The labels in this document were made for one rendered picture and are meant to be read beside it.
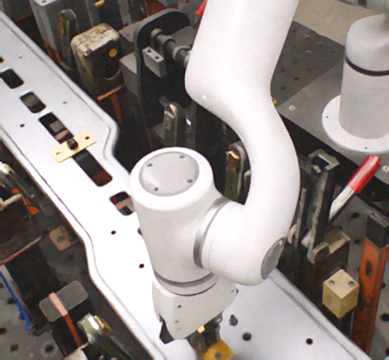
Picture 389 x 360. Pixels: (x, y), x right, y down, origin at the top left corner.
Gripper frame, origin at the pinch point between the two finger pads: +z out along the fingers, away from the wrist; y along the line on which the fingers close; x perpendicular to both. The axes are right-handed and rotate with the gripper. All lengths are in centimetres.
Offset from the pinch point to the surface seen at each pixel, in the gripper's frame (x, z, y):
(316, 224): 1.6, -9.0, -18.7
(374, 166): 0.8, -11.4, -30.1
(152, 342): -4.8, 3.0, 5.7
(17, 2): -102, 4, -20
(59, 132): -54, 4, -5
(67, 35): -69, -4, -18
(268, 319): 2.8, 3.0, -8.9
